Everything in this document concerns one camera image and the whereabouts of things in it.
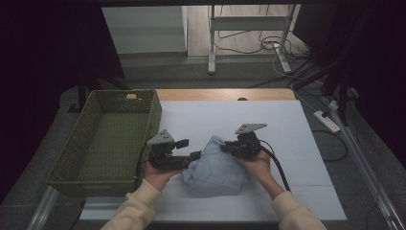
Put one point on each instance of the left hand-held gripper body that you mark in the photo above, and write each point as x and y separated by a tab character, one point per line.
162	156

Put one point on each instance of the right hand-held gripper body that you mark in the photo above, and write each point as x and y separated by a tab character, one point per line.
247	145

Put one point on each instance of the light blue tank top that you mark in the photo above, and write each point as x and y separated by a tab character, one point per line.
214	172

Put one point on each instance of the green woven basket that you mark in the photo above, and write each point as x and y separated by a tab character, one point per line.
105	143

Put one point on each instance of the person's left hand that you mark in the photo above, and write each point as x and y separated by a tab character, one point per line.
158	179

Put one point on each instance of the person's right hand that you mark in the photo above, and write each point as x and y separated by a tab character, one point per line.
260	169

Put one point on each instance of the white power strip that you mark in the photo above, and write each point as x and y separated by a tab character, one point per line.
327	122

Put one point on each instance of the black stand legs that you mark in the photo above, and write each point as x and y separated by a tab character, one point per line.
82	89

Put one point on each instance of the black tripod stand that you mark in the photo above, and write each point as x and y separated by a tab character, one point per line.
341	92

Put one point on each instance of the dark curtain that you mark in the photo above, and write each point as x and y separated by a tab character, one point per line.
379	64
38	64

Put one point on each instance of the white metal stand frame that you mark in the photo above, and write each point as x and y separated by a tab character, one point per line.
245	23

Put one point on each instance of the long aluminium rail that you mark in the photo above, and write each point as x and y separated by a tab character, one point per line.
367	169

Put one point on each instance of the short aluminium rail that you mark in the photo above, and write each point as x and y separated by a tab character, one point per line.
43	209

